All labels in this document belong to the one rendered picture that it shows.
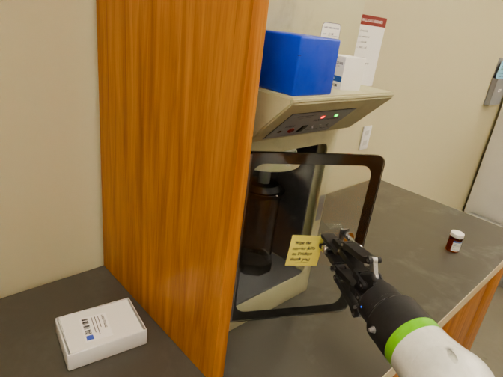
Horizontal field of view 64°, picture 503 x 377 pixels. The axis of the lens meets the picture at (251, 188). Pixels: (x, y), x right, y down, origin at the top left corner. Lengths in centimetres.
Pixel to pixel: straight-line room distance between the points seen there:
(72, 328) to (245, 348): 37
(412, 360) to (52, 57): 89
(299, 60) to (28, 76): 60
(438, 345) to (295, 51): 46
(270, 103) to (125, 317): 57
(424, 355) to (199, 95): 50
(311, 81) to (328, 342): 62
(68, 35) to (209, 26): 44
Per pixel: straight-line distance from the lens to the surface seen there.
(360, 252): 76
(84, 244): 119
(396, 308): 67
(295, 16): 79
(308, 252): 89
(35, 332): 103
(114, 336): 93
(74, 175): 109
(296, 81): 65
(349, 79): 81
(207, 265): 75
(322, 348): 101
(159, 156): 81
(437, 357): 61
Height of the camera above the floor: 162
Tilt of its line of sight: 23 degrees down
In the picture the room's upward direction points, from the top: 7 degrees clockwise
